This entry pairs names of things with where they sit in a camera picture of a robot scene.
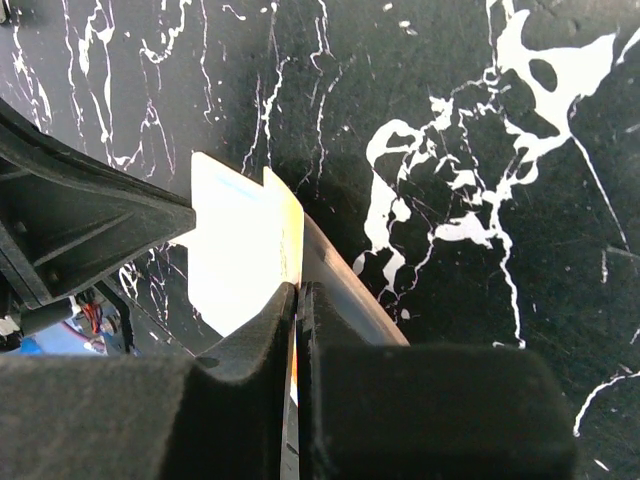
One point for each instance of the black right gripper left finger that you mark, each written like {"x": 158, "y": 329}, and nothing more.
{"x": 153, "y": 417}

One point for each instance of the cream leather card holder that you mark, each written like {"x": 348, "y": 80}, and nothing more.
{"x": 354, "y": 303}

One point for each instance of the credit card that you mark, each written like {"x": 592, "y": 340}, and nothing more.
{"x": 244, "y": 275}

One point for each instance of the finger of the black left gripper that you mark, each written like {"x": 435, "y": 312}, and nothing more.
{"x": 68, "y": 220}

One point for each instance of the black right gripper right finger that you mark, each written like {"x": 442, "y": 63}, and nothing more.
{"x": 442, "y": 411}

